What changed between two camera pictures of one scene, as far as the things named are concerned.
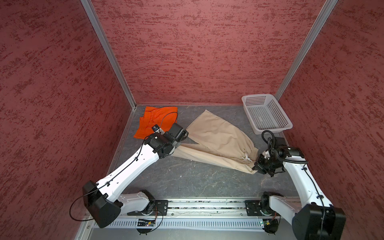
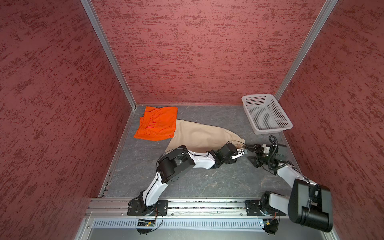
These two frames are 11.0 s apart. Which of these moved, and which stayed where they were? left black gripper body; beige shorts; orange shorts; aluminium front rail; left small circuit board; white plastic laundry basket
Moved: left black gripper body; beige shorts
Stayed: aluminium front rail; orange shorts; white plastic laundry basket; left small circuit board
